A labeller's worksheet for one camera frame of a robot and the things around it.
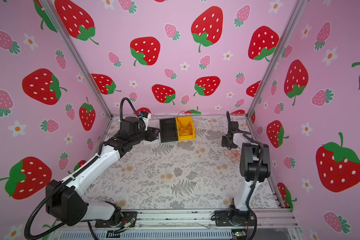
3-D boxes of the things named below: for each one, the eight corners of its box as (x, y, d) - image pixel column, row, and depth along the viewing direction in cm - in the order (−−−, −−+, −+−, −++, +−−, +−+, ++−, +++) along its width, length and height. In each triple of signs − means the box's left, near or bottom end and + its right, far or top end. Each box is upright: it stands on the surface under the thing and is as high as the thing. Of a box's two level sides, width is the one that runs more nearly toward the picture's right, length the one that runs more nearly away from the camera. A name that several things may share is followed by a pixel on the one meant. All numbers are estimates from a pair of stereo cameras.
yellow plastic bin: (178, 141, 107) (178, 135, 102) (176, 123, 119) (175, 117, 113) (194, 139, 108) (195, 133, 103) (191, 122, 120) (191, 116, 115)
